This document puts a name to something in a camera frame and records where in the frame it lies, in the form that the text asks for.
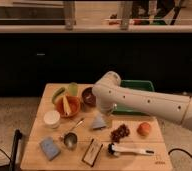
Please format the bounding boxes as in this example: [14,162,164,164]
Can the green plastic tray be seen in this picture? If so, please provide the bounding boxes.
[113,80,155,116]

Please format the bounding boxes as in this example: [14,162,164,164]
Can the yellow banana piece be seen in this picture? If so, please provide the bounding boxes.
[63,96,71,116]

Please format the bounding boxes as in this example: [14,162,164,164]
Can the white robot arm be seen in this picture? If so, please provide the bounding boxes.
[92,71,192,131]

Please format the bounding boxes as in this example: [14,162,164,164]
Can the white dish brush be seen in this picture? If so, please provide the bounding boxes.
[108,143,154,156]

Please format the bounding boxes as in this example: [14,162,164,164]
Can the grey towel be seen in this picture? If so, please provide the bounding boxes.
[91,114,106,130]

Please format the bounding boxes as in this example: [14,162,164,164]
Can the black framed card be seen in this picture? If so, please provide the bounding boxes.
[82,139,103,167]

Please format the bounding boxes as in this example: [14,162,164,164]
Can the light green cup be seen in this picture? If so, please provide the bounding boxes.
[68,82,78,96]

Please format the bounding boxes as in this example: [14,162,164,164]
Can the green cucumber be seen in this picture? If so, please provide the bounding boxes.
[52,87,66,104]

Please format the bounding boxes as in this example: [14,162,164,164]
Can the metal measuring cup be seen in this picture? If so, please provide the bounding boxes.
[59,118,84,150]

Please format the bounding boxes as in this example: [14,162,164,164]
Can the white cup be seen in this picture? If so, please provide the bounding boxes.
[43,110,60,129]

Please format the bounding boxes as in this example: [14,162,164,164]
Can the bunch of dark grapes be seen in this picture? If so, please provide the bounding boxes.
[110,124,130,143]

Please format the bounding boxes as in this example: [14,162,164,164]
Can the blue sponge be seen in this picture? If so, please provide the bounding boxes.
[40,137,60,161]

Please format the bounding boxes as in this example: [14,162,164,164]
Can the orange bowl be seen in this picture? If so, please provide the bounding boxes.
[55,96,81,118]

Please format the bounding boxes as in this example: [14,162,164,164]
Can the orange fruit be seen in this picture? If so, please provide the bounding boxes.
[137,122,151,136]

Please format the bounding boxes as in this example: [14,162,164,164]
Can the black cable right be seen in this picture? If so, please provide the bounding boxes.
[168,147,192,160]

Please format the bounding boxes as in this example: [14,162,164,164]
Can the black stand left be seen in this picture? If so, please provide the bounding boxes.
[9,129,23,171]

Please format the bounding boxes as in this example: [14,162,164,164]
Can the dark red bowl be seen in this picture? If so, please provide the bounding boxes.
[82,87,96,107]

